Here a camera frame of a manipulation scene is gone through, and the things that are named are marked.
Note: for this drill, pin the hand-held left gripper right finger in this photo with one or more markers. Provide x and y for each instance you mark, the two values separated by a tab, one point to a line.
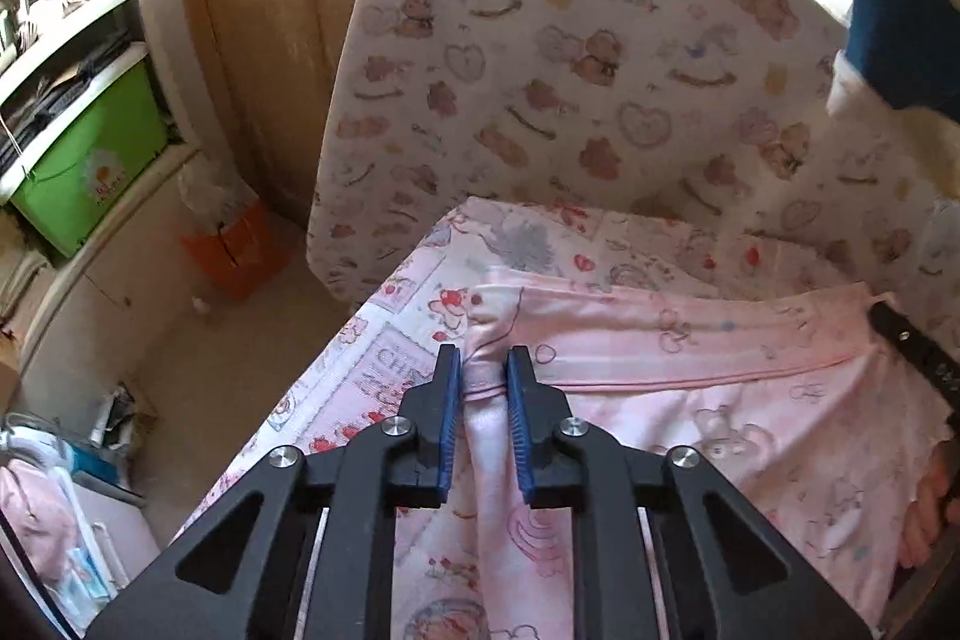
519	430

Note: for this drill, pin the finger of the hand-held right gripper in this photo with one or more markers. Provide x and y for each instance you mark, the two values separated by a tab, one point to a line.
911	344

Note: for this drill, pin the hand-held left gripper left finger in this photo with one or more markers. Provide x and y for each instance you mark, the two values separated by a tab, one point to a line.
448	430

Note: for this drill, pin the pink printed pants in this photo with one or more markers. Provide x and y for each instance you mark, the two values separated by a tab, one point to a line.
712	430

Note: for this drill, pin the person's right hand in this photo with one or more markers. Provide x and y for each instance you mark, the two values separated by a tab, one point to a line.
934	512

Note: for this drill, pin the orange bag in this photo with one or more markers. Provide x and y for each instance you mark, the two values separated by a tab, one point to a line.
240	250

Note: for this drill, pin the clear plastic bag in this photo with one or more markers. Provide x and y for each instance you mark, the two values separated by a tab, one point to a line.
210	190

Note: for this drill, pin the pink cloth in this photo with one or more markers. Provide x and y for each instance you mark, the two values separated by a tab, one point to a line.
34	520

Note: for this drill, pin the green storage bin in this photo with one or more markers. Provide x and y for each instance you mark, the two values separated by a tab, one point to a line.
82	160

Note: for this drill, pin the wooden glazed door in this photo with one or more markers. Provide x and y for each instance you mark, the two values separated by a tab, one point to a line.
262	10

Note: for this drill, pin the white shelf unit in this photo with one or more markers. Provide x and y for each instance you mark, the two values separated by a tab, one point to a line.
67	18

